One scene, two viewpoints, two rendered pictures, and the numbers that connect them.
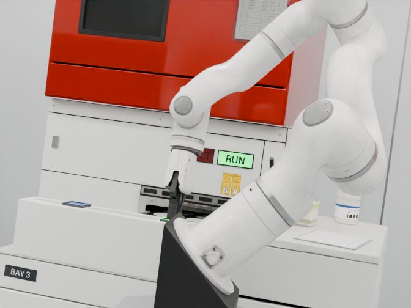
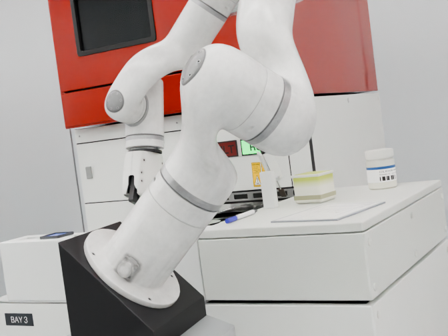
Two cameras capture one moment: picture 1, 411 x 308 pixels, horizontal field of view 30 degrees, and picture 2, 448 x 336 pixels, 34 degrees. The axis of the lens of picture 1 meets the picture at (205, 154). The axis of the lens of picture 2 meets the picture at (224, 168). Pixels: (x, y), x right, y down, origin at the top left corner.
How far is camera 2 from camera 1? 0.65 m
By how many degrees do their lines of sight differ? 15
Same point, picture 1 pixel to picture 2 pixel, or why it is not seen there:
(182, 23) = (169, 15)
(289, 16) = not seen: outside the picture
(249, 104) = not seen: hidden behind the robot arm
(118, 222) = not seen: hidden behind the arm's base
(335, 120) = (208, 69)
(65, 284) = (59, 323)
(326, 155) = (211, 115)
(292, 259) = (267, 247)
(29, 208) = (11, 249)
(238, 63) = (172, 38)
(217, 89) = (147, 73)
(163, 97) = (170, 99)
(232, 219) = (138, 219)
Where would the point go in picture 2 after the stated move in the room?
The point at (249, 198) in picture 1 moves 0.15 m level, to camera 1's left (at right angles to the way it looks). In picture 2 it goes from (153, 190) to (69, 199)
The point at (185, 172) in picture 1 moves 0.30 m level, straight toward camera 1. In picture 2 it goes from (141, 175) to (82, 191)
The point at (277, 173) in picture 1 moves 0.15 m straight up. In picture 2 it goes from (175, 151) to (163, 59)
